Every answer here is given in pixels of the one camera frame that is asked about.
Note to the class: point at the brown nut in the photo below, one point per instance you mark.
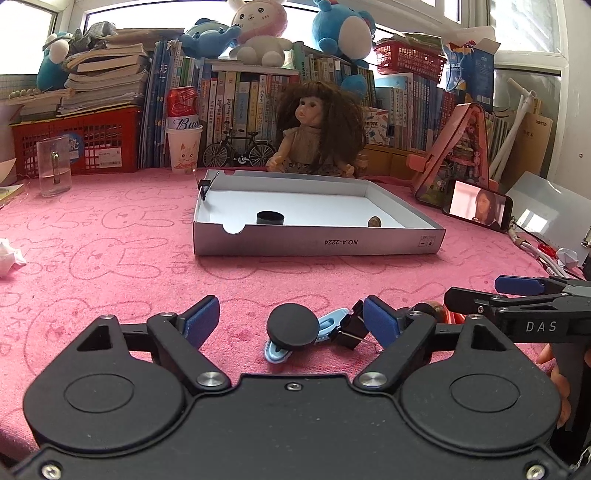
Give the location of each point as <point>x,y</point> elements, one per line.
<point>374,222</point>

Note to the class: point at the person's right hand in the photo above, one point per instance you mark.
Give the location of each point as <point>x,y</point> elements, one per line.
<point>561,387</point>

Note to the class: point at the colourful patterned box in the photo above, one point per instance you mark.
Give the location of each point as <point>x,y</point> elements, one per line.
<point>376,127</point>

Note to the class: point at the blue hair clip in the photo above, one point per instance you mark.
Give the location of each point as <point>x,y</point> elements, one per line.
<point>279,354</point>

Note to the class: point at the grey laptop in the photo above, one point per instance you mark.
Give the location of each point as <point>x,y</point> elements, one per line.
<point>549,207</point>

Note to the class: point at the blue elephant plush toy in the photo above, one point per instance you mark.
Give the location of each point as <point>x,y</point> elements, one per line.
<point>210,39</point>

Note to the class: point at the white cardboard box tray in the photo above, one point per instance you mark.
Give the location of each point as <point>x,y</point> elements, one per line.
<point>323,203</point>

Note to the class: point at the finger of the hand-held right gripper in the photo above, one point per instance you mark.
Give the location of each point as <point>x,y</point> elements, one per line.
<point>466,300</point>
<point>517,285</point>

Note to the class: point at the black smartphone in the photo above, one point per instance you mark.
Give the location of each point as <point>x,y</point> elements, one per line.
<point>478,205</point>

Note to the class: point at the curly brown hair doll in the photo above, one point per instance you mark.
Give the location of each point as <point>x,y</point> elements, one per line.
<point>309,138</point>

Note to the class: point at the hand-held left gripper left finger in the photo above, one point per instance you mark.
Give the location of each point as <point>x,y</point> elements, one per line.
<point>203,318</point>

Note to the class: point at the row of colourful children's books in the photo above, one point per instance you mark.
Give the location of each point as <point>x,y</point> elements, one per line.
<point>240,106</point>

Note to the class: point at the green packets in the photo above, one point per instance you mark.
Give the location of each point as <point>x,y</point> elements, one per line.
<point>425,40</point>

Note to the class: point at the red pointed plastic piece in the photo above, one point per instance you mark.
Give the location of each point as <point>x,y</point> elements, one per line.
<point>447,316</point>

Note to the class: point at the white cat print paper cup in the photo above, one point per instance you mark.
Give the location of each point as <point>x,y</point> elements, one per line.
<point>184,150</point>

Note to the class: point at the row of blue spine books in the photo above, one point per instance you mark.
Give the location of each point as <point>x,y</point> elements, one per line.
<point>415,110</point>

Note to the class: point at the round blue plush toy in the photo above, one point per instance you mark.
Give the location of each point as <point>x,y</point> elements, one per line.
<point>341,27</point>

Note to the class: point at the small pile of papers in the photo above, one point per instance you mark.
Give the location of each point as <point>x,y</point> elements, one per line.
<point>41,108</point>

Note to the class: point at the brown paper envelope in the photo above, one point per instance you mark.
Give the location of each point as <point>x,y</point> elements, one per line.
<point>531,147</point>

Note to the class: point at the brown wooden box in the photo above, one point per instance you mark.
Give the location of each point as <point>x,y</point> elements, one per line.
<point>392,161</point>

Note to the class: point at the red plastic basket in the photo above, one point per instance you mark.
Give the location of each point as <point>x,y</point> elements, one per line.
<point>408,62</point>

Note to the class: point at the blue white penguin plush toy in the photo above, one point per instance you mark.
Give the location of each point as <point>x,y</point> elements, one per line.
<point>51,64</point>

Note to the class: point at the red beer can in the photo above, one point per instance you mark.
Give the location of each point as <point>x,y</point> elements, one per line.
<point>182,106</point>

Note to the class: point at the large black binder clip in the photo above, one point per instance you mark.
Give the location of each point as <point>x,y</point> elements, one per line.
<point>348,330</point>

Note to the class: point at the grey patterned cloth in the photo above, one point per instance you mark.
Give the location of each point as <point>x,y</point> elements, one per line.
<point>92,34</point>

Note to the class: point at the white paper sheet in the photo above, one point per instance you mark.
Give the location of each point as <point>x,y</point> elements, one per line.
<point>5,170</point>

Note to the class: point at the yellow cover book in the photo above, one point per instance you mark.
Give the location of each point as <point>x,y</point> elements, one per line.
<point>9,194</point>

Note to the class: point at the white plastic pipe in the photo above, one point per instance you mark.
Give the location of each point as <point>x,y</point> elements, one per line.
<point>512,124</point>

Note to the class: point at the small black binder clip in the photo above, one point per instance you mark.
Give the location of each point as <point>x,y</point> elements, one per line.
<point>203,185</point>

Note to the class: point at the red plastic crate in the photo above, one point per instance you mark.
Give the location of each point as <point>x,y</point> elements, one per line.
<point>106,138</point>

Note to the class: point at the black toy bicycle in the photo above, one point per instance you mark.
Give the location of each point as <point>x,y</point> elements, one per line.
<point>258,154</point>

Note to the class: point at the clear glass mug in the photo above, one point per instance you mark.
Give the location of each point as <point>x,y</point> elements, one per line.
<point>53,170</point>

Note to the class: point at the white pink rabbit plush toy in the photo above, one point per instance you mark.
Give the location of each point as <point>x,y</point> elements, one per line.
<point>261,32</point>

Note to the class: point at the black round container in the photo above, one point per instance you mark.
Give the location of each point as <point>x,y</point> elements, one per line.
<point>270,218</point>

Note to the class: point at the black round lid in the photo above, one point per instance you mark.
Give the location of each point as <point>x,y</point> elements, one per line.
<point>293,326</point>

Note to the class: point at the stack of worn books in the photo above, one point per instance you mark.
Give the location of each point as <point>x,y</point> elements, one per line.
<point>111,78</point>

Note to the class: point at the pink rabbit print tablecloth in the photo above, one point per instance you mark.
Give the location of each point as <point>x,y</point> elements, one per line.
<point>115,258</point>

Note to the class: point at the blue carton box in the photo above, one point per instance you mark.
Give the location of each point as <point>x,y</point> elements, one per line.
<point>473,74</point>

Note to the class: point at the row of green spine books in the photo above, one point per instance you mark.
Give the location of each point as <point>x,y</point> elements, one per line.
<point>328,69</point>

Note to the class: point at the crumpled white tissue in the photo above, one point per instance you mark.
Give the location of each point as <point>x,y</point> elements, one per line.
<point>9,258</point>

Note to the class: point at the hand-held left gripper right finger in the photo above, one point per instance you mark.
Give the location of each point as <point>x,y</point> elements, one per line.
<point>381,321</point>

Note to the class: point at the pink folding toy stand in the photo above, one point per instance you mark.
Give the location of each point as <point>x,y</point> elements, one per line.
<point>461,147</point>

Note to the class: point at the row of thin blue booklets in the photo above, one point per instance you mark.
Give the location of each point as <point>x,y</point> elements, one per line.
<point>157,106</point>

